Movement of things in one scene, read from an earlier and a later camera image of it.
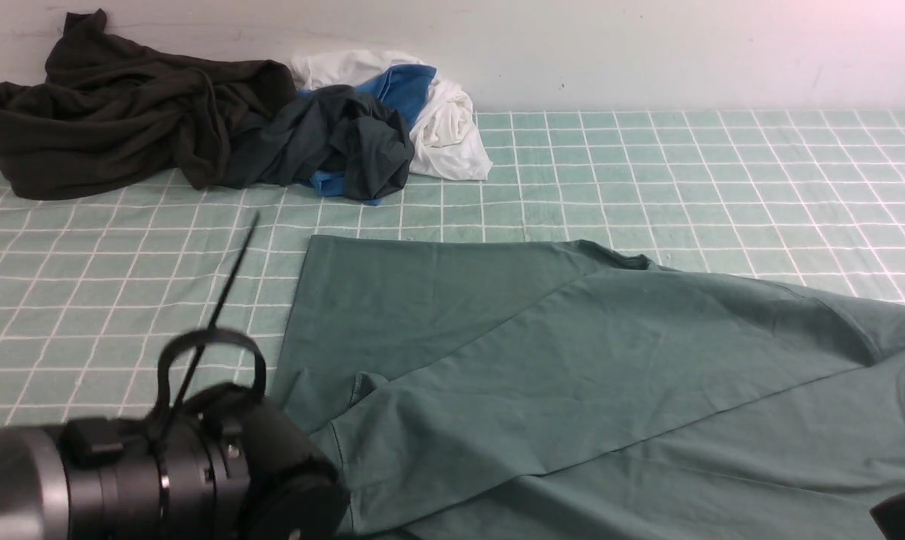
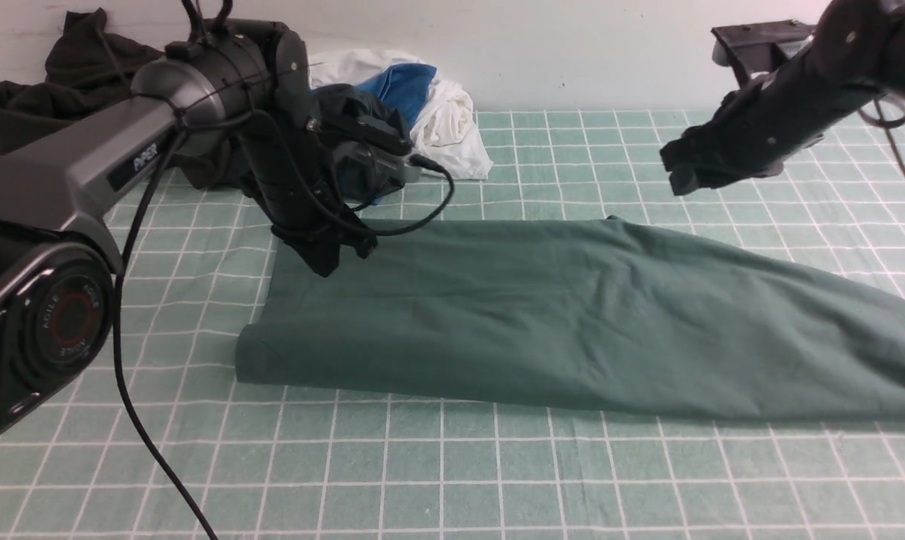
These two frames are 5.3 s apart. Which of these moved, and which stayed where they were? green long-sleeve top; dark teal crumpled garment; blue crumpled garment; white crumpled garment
Moved: green long-sleeve top
Stayed: blue crumpled garment; dark teal crumpled garment; white crumpled garment
